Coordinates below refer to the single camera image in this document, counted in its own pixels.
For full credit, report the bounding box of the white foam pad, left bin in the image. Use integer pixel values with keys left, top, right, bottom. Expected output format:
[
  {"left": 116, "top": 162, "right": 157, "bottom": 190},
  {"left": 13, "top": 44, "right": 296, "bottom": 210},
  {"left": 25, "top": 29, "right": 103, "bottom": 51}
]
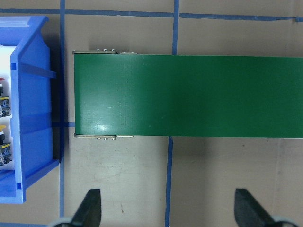
[{"left": 0, "top": 45, "right": 15, "bottom": 171}]

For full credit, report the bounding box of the blue bin, left side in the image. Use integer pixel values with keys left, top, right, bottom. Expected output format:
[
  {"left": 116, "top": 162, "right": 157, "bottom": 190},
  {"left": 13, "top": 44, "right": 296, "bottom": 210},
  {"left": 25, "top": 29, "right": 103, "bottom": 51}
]
[{"left": 0, "top": 16, "right": 59, "bottom": 204}]

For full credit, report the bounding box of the yellow push button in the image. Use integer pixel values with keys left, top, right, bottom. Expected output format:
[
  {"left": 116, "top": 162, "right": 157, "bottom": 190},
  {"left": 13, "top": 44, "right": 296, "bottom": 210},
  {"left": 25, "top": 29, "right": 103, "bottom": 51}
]
[{"left": 0, "top": 125, "right": 6, "bottom": 144}]

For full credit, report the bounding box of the green conveyor belt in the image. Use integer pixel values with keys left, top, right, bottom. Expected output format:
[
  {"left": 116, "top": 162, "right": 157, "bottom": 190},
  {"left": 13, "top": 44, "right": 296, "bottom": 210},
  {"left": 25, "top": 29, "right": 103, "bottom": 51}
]
[{"left": 73, "top": 51, "right": 303, "bottom": 138}]

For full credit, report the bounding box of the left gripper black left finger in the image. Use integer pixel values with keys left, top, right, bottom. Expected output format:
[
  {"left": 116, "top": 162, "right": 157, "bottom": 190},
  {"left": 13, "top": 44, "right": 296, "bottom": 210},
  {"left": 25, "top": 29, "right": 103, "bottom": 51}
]
[{"left": 71, "top": 189, "right": 101, "bottom": 227}]

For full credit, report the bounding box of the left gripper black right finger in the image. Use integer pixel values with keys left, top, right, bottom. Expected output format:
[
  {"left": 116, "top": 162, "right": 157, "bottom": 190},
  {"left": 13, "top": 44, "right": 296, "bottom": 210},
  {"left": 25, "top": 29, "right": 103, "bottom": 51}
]
[{"left": 234, "top": 189, "right": 276, "bottom": 227}]

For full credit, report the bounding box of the red push button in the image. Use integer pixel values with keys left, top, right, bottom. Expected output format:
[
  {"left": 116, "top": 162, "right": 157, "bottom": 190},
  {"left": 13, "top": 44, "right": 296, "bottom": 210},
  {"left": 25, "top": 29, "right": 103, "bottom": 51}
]
[{"left": 0, "top": 77, "right": 5, "bottom": 96}]

